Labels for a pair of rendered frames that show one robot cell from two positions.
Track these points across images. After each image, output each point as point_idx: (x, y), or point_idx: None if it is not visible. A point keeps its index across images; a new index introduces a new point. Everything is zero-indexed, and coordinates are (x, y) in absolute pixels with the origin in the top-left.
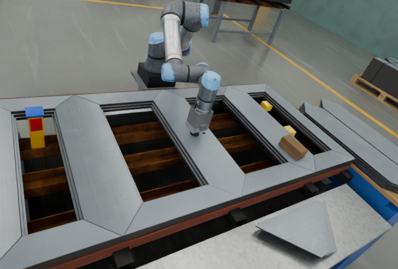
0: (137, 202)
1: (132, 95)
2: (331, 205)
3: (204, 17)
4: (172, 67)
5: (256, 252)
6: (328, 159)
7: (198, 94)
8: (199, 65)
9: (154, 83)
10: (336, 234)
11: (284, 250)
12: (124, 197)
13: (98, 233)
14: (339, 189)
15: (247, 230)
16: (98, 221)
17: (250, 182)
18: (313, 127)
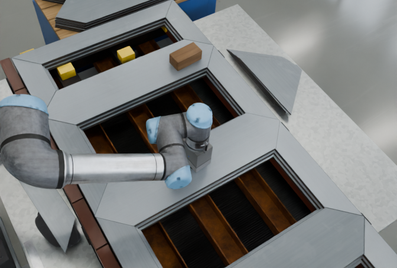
0: (325, 211)
1: (132, 258)
2: (230, 45)
3: (45, 106)
4: (184, 166)
5: (308, 118)
6: (186, 26)
7: (203, 139)
8: (158, 131)
9: (9, 253)
10: (264, 52)
11: (297, 97)
12: (325, 224)
13: (370, 237)
14: (204, 30)
15: (288, 123)
16: (360, 240)
17: (256, 109)
18: (124, 24)
